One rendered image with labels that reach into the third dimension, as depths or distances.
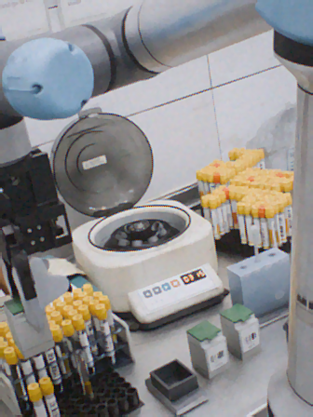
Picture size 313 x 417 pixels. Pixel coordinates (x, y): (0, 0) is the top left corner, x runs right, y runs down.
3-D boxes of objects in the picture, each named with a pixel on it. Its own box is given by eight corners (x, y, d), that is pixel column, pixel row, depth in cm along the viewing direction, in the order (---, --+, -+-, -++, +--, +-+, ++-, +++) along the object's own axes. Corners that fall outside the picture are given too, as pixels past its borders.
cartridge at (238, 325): (242, 360, 104) (238, 324, 102) (224, 348, 108) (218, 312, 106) (262, 349, 106) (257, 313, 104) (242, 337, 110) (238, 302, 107)
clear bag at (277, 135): (286, 205, 155) (278, 127, 148) (225, 195, 166) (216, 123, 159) (341, 166, 171) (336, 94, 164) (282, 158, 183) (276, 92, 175)
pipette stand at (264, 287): (252, 331, 111) (245, 279, 107) (228, 315, 117) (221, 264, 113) (300, 309, 115) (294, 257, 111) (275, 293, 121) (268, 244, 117)
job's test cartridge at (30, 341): (43, 330, 89) (31, 289, 86) (55, 346, 85) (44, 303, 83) (14, 343, 87) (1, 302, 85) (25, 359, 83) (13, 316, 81)
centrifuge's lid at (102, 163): (39, 123, 129) (30, 121, 136) (73, 243, 136) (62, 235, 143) (141, 95, 136) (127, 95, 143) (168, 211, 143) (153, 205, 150)
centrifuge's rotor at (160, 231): (123, 286, 121) (115, 251, 118) (95, 256, 135) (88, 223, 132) (198, 258, 126) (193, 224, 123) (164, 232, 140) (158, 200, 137)
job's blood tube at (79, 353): (90, 411, 99) (76, 356, 95) (87, 408, 100) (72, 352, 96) (99, 408, 99) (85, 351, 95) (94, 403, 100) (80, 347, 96)
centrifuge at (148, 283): (125, 342, 114) (111, 279, 110) (73, 276, 140) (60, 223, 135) (246, 293, 122) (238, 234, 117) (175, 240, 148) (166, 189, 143)
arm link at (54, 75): (115, 22, 66) (47, 25, 74) (22, 47, 59) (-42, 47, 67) (129, 100, 69) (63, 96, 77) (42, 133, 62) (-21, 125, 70)
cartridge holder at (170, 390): (177, 417, 95) (173, 396, 94) (145, 386, 103) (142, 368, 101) (209, 399, 97) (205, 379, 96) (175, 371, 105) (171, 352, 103)
